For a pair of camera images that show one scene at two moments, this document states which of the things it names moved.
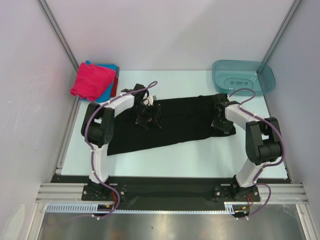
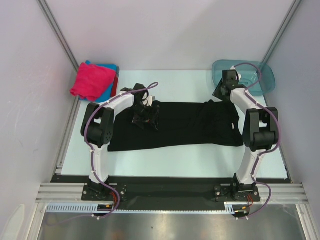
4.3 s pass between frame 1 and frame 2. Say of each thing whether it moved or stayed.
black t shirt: moved
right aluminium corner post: stayed
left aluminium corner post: stayed
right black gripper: moved
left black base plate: stayed
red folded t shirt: stayed
